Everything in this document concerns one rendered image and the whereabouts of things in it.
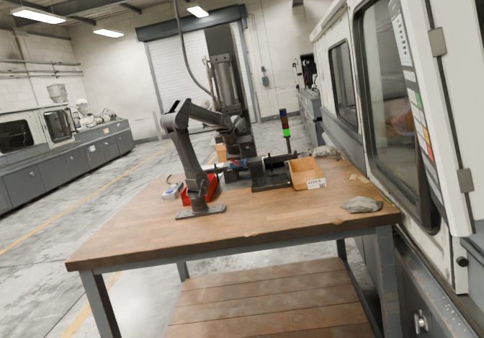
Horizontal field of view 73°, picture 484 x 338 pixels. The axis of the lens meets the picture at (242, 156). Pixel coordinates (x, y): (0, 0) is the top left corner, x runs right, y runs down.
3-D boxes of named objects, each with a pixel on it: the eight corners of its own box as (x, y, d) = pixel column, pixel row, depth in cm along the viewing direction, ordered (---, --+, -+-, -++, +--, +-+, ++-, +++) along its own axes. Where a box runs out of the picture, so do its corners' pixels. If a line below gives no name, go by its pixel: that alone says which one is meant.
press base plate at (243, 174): (182, 204, 156) (181, 198, 156) (201, 174, 205) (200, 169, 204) (320, 181, 150) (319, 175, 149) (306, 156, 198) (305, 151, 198)
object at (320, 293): (131, 463, 131) (62, 262, 112) (186, 301, 227) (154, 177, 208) (423, 439, 120) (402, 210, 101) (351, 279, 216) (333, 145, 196)
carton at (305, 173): (295, 193, 135) (292, 175, 134) (290, 176, 160) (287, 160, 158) (326, 188, 134) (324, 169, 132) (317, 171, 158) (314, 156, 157)
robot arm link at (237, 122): (235, 127, 155) (223, 107, 149) (249, 127, 149) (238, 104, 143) (222, 143, 148) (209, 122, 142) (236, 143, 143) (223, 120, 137)
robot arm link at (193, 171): (200, 185, 136) (171, 111, 125) (211, 187, 132) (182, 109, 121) (189, 193, 132) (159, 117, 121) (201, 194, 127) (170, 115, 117)
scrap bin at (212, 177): (183, 206, 144) (180, 194, 142) (194, 188, 168) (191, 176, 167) (209, 202, 142) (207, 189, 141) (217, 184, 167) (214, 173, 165)
